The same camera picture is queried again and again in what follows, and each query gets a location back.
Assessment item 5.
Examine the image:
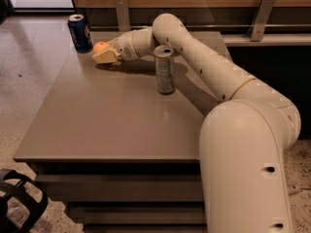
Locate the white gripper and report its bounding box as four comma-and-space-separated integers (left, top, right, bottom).
92, 31, 139, 64

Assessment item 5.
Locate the orange fruit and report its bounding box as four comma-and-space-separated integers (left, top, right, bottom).
93, 42, 110, 54

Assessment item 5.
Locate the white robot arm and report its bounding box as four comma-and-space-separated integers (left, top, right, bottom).
93, 14, 301, 233

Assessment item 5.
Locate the blue pepsi can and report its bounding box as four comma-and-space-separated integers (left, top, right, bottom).
67, 14, 92, 53

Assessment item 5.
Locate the silver energy drink can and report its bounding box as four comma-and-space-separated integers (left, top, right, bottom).
154, 45, 175, 94

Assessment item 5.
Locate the grey drawer cabinet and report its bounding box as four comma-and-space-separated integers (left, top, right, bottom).
14, 53, 218, 233

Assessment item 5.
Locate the top grey drawer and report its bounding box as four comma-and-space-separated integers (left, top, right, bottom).
36, 175, 203, 202

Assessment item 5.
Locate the grey drawer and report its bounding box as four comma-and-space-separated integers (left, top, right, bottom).
67, 204, 206, 225
36, 175, 203, 202

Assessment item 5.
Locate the middle grey drawer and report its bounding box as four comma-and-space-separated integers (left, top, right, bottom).
67, 204, 206, 225

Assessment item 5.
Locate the right metal bracket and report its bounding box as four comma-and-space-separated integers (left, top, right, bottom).
248, 0, 276, 42

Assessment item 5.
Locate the black chair frame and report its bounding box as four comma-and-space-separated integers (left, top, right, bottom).
0, 169, 49, 233

